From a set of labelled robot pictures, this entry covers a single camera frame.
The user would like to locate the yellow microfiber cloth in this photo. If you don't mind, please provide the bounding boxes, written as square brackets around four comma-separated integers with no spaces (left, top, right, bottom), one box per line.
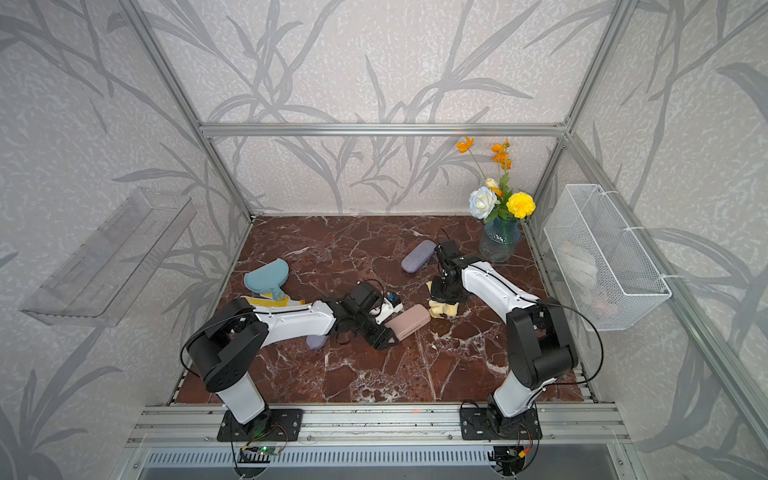
[428,298,459,319]

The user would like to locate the pink eyeglass case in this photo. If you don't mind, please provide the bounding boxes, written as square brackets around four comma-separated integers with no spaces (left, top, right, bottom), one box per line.
[384,305,431,341]

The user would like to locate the blue-grey fabric eyeglass case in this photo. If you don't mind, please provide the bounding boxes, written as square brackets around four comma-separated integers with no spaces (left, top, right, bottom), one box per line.
[306,335,329,351]

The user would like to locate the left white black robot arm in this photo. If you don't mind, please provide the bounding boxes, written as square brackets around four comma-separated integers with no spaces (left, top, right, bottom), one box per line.
[181,282,399,427]

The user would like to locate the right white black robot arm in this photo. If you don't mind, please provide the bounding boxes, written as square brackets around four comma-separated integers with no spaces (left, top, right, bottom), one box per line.
[430,241,578,420]

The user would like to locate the glass flower vase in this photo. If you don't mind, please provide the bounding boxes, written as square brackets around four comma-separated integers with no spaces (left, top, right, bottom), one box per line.
[479,217,521,263]

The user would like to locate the yellow white work glove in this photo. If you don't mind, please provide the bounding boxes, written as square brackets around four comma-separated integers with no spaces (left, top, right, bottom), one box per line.
[241,295,290,308]

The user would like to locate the artificial flower bouquet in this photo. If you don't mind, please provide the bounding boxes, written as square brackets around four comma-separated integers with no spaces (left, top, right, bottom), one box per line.
[469,139,536,224]

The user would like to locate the white items in basket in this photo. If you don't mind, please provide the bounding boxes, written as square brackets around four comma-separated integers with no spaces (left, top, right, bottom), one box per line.
[555,240,597,290]

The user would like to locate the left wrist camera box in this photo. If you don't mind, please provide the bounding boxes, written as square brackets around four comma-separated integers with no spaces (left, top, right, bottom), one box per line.
[374,292,403,324]

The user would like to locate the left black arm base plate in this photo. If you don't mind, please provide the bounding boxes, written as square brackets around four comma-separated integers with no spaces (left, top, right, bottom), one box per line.
[216,408,304,443]

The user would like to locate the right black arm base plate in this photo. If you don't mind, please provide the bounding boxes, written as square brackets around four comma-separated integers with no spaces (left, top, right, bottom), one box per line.
[459,401,542,441]

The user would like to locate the white wire mesh basket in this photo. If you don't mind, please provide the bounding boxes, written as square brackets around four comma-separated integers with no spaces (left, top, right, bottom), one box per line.
[544,184,672,331]

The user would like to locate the aluminium front rail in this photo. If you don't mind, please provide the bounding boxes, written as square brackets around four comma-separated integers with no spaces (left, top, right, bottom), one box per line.
[126,402,631,448]

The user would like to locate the clear acrylic wall shelf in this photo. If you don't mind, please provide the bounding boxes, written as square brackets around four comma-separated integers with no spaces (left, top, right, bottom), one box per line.
[20,188,197,328]

